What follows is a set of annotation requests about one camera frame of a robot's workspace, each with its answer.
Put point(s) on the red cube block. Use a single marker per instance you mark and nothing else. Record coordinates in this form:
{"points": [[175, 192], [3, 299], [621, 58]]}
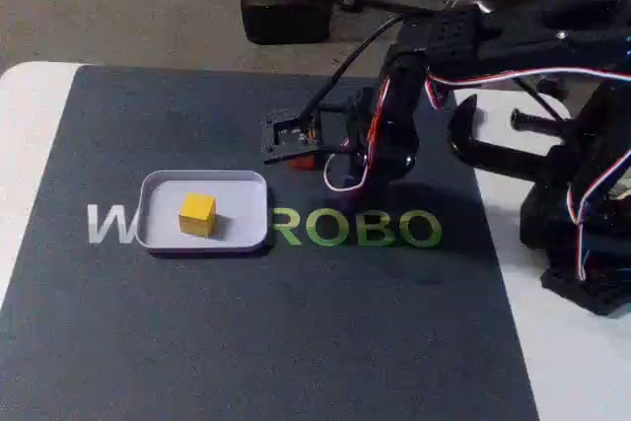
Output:
{"points": [[301, 163]]}

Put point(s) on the yellow cube block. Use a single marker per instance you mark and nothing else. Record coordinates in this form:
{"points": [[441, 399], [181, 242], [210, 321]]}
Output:
{"points": [[196, 214]]}

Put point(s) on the white rounded rectangular tray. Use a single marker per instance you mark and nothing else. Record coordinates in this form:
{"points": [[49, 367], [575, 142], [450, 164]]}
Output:
{"points": [[162, 224]]}

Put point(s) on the black table clamp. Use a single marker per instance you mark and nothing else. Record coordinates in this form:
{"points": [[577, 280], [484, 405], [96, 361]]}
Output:
{"points": [[493, 152]]}

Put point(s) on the dark mat with WOWROBO print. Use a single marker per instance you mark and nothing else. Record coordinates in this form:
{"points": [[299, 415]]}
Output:
{"points": [[246, 322]]}

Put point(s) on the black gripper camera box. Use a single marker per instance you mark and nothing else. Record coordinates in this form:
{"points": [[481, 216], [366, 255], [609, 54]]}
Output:
{"points": [[291, 137]]}

